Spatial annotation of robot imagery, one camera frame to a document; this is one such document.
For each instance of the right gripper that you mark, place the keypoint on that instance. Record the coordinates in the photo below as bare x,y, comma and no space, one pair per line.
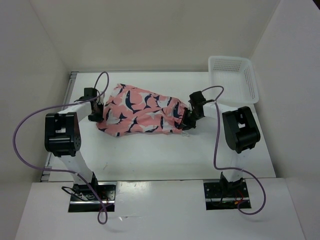
187,124

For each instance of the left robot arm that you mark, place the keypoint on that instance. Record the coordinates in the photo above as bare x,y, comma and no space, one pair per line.
75,163

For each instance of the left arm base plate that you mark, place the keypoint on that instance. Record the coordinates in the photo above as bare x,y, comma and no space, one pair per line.
105,197

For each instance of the pink shark print shorts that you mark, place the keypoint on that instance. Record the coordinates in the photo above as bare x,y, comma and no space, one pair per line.
131,110

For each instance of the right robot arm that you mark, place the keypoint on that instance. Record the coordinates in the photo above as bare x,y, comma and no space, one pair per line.
241,134

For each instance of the white plastic basket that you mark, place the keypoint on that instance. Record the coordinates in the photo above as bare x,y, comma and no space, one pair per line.
237,76

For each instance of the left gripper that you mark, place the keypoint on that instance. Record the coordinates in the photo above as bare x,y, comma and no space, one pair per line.
99,118

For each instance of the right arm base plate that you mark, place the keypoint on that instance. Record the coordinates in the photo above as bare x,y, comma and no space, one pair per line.
215,199

